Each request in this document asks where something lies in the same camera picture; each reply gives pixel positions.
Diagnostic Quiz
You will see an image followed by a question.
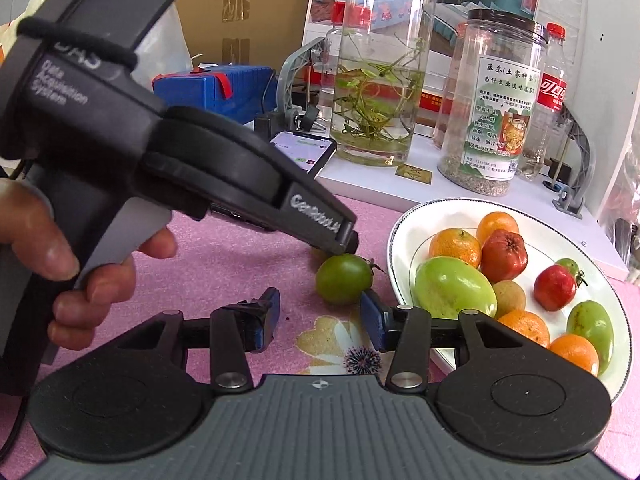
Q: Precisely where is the green round fruit back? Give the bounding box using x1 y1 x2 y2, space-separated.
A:
316 254 373 307

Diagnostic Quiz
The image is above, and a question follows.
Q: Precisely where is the large orange mandarin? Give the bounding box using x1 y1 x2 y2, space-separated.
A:
427 229 482 268

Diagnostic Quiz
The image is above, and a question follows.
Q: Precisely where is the small yellowish green fruit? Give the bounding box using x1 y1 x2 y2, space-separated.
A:
492 280 526 318

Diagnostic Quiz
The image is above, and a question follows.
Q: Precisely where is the red small apple back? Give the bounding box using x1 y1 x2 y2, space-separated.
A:
480 229 528 283

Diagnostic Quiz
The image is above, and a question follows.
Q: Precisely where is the red small apple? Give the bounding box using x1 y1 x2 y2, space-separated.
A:
480 229 528 283
534 264 577 312

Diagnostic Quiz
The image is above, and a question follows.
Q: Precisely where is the orange mandarin back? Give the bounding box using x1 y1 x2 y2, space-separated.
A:
476 211 520 246

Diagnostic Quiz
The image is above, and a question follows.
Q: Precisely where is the small green tomato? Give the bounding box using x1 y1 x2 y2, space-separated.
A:
556 258 586 287

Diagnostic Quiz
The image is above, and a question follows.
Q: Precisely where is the person's left hand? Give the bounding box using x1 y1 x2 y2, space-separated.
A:
0 178 179 352

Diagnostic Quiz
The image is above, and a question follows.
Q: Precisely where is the large green jujube left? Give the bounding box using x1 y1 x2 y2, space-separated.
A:
412 256 497 320

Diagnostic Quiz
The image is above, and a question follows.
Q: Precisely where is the white shelf board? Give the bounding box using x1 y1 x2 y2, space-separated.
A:
244 119 632 282

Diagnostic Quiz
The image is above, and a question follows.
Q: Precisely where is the pink floral tablecloth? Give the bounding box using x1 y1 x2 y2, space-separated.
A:
0 194 640 480

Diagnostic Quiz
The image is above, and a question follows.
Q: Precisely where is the black smartphone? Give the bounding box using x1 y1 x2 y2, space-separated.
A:
270 131 337 178

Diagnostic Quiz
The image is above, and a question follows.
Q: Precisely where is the white plastic bag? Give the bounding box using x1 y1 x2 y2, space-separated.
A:
131 4 177 90

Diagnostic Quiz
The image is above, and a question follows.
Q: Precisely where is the white oval plate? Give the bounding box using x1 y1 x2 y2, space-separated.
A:
386 198 632 400

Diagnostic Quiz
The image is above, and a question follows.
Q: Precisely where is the clear jar with label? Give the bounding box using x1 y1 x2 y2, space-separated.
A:
438 9 548 196

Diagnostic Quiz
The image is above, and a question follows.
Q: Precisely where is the blue plastic tool box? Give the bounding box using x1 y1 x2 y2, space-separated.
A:
152 65 278 124

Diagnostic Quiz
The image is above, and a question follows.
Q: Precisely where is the green jujube right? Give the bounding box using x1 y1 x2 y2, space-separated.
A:
566 300 614 375

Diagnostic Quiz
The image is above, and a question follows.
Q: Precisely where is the cardboard box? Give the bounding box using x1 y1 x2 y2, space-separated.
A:
176 0 309 70

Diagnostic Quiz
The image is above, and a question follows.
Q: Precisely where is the glass vase with plants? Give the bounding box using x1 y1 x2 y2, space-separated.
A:
330 0 437 166

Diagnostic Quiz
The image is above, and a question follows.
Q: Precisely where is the cola plastic bottle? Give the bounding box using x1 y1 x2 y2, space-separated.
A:
518 22 567 181

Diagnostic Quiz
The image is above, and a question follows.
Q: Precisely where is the clear crumpled plastic bag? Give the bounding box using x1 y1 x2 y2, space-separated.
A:
596 123 640 286

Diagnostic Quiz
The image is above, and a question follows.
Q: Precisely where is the grey metal bracket left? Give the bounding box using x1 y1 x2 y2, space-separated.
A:
276 38 326 132

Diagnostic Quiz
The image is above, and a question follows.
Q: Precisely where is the grey metal bracket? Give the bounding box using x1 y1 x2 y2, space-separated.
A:
276 38 326 132
542 104 598 219

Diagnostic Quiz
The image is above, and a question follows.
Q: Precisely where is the grey metal bracket right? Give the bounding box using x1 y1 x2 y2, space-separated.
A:
542 104 598 219

